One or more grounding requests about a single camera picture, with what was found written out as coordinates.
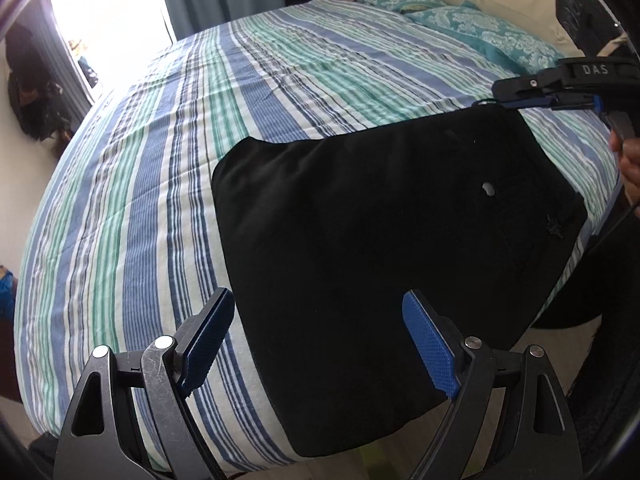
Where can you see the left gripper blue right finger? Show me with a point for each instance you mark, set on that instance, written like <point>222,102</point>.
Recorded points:
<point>462,368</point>

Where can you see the black pants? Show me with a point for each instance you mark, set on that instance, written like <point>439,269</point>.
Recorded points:
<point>322,239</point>

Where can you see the teal floral pillow near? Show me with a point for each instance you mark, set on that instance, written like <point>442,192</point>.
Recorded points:
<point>498,40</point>

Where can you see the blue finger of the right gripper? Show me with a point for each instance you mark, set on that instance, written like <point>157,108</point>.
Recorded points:
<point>548,102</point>

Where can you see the striped blue green bed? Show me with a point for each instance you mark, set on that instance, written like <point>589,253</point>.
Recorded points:
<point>124,245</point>

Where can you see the blue striped curtain left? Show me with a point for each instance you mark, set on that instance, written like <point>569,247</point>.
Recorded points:
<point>38,17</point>

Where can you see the teal floral pillow far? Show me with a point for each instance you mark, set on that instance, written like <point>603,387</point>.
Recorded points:
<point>405,6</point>

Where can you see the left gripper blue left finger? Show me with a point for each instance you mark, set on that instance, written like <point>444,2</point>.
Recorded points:
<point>172,368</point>

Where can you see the folded clothes stack on dresser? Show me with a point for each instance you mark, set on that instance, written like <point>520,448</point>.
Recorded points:
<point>8,289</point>

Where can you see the dark hanging bags and coats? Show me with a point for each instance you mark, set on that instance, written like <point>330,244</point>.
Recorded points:
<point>35,97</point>

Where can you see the teal floral pillow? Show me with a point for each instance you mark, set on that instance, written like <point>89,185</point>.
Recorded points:
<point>405,6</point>
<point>498,40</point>

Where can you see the person's right hand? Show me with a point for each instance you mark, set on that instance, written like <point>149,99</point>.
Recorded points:
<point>628,157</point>

